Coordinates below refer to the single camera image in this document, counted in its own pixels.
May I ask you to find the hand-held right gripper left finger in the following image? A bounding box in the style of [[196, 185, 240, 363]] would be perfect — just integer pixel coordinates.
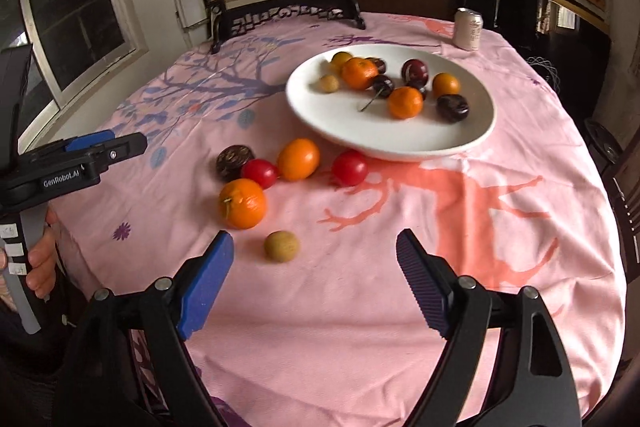
[[55, 230, 236, 427]]

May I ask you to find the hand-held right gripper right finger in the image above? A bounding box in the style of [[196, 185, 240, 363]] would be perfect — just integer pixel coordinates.
[[396, 228, 583, 427]]

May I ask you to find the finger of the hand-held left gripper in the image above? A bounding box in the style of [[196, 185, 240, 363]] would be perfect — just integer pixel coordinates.
[[87, 132, 148, 172], [65, 130, 117, 154]]

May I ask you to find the dark purple plum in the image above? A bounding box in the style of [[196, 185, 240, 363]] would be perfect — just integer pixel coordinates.
[[436, 94, 470, 124]]

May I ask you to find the white ceramic plate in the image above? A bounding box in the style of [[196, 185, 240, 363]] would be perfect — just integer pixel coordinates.
[[286, 43, 497, 162]]

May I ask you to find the dark red plum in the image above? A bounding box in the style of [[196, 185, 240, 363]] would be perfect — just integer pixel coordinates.
[[401, 58, 430, 85]]

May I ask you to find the person's left hand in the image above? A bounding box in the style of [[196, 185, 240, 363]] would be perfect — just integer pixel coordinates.
[[25, 209, 58, 303]]

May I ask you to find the pink printed tablecloth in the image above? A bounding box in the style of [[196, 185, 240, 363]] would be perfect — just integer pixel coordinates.
[[47, 12, 628, 427]]

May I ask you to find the mandarin orange with stem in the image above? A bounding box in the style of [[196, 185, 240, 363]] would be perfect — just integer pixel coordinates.
[[218, 178, 268, 229]]

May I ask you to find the red cherry tomato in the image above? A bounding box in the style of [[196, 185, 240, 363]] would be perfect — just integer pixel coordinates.
[[241, 159, 279, 189], [331, 149, 369, 186]]

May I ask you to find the white framed window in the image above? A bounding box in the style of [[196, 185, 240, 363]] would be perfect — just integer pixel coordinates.
[[17, 0, 148, 152]]

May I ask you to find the dark wooden chair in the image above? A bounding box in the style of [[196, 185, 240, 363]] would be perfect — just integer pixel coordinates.
[[605, 147, 640, 268]]

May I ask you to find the black round stool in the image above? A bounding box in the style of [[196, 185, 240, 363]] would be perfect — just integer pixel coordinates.
[[585, 117, 623, 162]]

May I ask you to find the black bag with white print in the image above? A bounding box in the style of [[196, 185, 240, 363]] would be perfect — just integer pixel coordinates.
[[522, 49, 568, 92]]

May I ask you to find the beige drink can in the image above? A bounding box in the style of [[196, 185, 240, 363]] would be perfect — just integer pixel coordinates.
[[453, 8, 484, 52]]

